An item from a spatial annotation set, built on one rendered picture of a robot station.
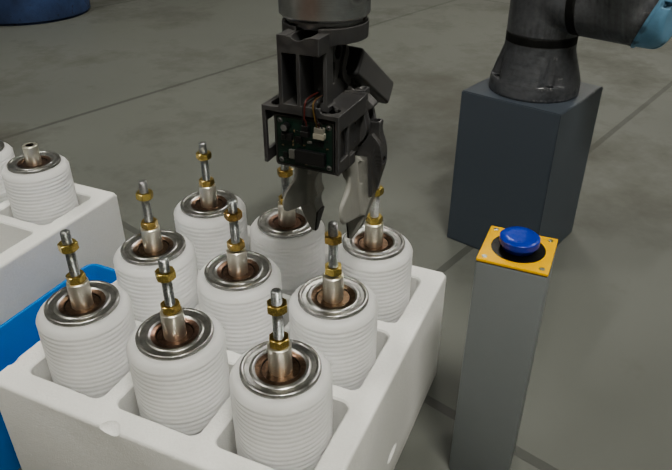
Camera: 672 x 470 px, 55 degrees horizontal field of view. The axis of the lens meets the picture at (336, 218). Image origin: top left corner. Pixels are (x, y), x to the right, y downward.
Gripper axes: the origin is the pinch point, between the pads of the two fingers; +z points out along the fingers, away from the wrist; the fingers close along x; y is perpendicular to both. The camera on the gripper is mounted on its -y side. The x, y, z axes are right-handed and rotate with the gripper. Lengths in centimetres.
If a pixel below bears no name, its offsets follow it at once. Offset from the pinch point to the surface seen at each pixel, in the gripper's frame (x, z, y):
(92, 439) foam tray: -17.5, 19.2, 20.2
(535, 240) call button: 18.7, 1.6, -6.7
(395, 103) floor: -36, 34, -123
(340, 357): 2.6, 13.7, 4.5
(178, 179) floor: -65, 35, -55
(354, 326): 3.6, 10.1, 3.4
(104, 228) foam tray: -47, 21, -14
